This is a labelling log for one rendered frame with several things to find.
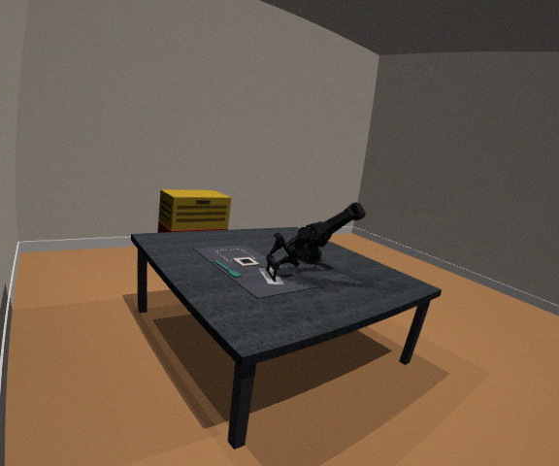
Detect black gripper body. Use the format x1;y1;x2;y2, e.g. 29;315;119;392
274;232;302;267

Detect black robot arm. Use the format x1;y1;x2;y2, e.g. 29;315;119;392
287;202;366;259

